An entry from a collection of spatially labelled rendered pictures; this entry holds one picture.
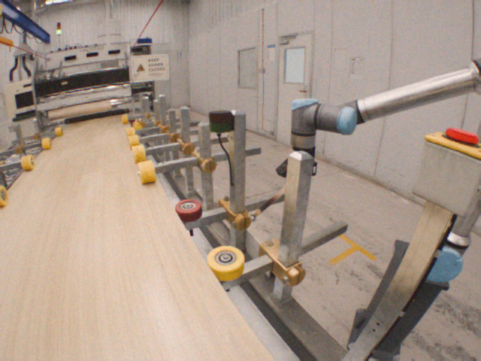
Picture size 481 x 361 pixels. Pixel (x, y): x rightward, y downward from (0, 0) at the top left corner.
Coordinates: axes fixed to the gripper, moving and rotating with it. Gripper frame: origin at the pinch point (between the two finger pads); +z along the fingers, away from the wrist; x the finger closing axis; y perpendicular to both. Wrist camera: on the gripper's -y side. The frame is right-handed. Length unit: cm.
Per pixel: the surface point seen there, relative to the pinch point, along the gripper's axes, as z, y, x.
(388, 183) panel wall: 81, 233, 64
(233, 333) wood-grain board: -9, -48, -42
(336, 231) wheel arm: -2.3, -6.0, -26.6
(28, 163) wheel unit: -15, -112, 75
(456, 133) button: -41, -28, -55
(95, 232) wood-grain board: -9, -69, -2
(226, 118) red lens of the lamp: -34.2, -30.9, -7.2
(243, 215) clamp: -5.1, -27.0, -7.9
